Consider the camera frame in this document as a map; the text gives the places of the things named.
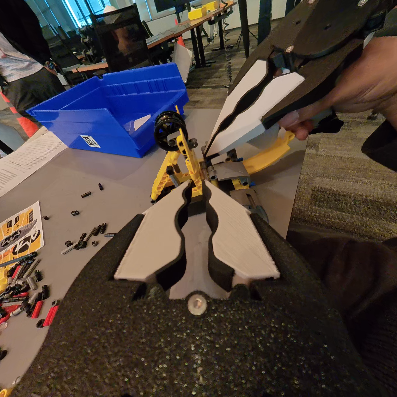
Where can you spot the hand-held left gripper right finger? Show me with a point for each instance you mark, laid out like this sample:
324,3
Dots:
242,245

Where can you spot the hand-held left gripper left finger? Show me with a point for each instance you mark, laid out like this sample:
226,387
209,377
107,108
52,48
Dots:
149,248

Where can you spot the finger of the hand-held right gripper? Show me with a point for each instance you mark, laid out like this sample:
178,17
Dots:
238,90
257,114

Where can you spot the yellow toy brick vehicle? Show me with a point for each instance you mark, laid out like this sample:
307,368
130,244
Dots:
190,161

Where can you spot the person's right hand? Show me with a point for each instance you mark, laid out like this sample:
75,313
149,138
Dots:
369,83

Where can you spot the white foam board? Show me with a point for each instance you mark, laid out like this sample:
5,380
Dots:
183,62

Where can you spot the orange traffic cone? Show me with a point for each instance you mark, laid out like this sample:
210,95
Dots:
24,124
180,35

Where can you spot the yellow box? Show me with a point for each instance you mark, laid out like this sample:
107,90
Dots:
212,6
197,14

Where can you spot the white paper slip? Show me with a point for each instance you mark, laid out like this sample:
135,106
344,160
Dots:
142,122

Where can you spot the person's torso in dark sweater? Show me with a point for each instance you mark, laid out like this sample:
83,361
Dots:
356,294

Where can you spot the pile of toy brick pieces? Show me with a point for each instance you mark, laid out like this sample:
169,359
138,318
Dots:
37,310

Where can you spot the black mesh office chair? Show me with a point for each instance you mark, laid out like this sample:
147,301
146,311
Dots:
121,40

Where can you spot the yellow sticker sheet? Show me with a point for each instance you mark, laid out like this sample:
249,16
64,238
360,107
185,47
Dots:
21,226

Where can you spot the blue plastic storage bin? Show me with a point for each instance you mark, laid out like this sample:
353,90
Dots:
93,124

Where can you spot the printed paper sheet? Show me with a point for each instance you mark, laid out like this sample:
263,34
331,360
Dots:
24,161

